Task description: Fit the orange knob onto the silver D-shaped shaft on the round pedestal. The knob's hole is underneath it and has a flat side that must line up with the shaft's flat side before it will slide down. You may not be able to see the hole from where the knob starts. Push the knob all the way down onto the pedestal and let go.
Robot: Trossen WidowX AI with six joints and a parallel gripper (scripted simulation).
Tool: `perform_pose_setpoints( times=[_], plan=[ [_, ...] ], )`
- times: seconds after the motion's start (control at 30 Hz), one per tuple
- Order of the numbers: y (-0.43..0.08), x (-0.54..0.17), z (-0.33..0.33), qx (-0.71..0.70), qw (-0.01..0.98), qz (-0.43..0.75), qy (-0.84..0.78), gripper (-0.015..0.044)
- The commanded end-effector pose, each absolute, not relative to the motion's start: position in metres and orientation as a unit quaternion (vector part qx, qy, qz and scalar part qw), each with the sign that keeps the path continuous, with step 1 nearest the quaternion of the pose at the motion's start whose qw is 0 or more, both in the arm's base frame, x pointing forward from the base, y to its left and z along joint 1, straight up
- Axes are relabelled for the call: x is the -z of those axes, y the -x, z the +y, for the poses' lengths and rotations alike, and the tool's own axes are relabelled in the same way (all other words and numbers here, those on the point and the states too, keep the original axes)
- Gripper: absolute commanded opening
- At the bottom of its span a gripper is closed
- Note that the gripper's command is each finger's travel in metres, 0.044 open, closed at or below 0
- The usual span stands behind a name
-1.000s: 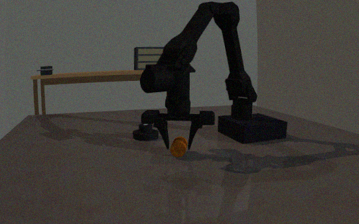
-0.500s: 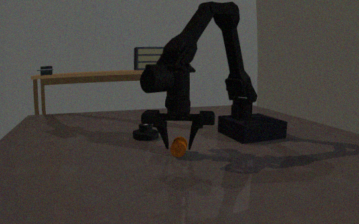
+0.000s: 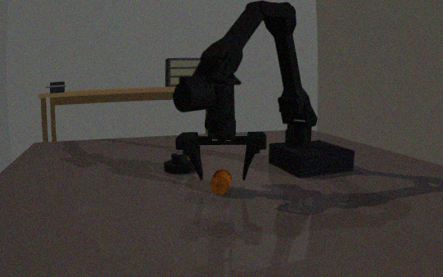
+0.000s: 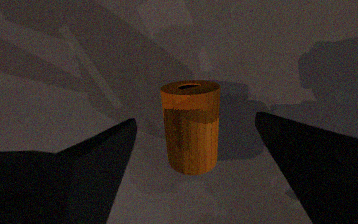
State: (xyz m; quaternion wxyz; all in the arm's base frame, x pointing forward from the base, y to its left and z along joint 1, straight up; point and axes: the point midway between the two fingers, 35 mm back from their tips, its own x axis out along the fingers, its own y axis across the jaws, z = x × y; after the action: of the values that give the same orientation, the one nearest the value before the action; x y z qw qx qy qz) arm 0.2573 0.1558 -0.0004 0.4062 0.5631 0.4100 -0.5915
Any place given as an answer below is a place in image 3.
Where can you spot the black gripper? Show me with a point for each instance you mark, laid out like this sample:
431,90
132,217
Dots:
221,126

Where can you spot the black round pedestal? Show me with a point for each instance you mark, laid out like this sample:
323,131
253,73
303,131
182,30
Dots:
179,164

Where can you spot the orange knob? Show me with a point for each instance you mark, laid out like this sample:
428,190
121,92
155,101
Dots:
220,181

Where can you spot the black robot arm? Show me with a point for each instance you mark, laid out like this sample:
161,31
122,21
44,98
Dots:
212,83

